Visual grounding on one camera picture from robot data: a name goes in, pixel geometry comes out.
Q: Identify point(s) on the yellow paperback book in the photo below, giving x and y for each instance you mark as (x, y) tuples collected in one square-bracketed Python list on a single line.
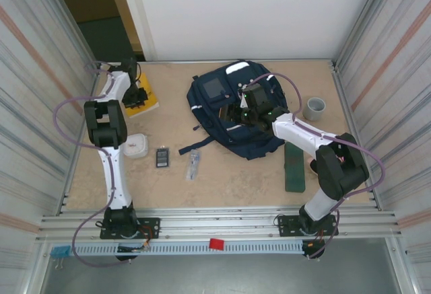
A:
[(151, 102)]

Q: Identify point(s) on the navy blue student backpack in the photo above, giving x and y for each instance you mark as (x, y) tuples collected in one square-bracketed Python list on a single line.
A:
[(208, 119)]

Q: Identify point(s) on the black pocket calculator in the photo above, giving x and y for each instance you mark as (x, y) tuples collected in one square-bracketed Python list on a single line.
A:
[(162, 157)]

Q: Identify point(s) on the clear packet of blue pens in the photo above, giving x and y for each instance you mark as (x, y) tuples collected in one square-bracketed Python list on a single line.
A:
[(193, 166)]

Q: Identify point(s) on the green translucent pencil case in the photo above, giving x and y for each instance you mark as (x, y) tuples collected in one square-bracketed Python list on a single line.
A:
[(294, 169)]

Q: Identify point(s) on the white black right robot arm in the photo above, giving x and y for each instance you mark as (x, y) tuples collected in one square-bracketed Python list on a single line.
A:
[(296, 137)]

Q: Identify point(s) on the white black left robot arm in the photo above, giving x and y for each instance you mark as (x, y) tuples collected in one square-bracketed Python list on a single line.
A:
[(119, 196)]

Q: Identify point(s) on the grey plastic cup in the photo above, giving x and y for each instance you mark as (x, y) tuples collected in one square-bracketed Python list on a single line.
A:
[(314, 109)]

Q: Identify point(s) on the pink striped soft doll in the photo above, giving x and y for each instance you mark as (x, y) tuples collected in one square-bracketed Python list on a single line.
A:
[(312, 166)]

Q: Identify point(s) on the aluminium mounting rails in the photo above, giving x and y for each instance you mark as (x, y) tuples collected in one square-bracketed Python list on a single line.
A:
[(219, 221)]

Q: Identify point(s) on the red tape patch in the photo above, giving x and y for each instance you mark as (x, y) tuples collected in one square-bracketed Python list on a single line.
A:
[(217, 244)]

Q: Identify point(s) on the blue binder clip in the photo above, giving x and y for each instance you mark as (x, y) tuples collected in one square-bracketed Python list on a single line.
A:
[(60, 251)]

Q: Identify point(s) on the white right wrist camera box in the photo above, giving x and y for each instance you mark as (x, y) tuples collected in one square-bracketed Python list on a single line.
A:
[(243, 100)]

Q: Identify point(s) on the beige door frame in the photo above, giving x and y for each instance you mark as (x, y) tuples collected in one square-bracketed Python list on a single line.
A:
[(125, 11)]

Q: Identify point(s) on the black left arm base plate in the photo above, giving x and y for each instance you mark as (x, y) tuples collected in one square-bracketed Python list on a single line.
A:
[(153, 221)]

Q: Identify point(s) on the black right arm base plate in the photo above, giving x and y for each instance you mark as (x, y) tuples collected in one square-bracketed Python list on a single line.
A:
[(286, 228)]

